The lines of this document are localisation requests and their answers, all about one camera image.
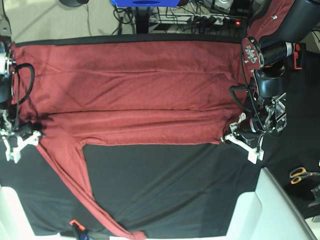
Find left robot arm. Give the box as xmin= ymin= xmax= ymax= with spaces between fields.
xmin=221 ymin=0 xmax=320 ymax=164

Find white table frame right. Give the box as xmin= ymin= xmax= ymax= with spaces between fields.
xmin=224 ymin=167 xmax=318 ymax=240

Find black stand post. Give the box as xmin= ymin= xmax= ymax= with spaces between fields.
xmin=134 ymin=7 xmax=152 ymax=34

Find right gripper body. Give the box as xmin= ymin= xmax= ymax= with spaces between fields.
xmin=0 ymin=102 xmax=39 ymax=142

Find red and black clamp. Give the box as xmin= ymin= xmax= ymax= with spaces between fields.
xmin=293 ymin=43 xmax=306 ymax=70

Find red long-sleeve shirt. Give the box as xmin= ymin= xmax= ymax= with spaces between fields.
xmin=15 ymin=41 xmax=243 ymax=240

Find blue plastic box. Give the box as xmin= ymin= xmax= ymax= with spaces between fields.
xmin=111 ymin=0 xmax=180 ymax=8

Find yellow-handled scissors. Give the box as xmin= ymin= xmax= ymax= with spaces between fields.
xmin=289 ymin=167 xmax=320 ymax=185

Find white power strip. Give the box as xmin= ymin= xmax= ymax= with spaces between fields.
xmin=149 ymin=12 xmax=242 ymax=27

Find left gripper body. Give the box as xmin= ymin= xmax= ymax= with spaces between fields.
xmin=228 ymin=92 xmax=287 ymax=147

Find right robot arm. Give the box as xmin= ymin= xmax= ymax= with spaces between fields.
xmin=0 ymin=0 xmax=44 ymax=163

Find black table cloth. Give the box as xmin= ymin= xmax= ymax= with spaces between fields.
xmin=0 ymin=52 xmax=320 ymax=239

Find blue clamp at bottom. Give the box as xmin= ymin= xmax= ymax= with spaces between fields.
xmin=69 ymin=219 xmax=93 ymax=240

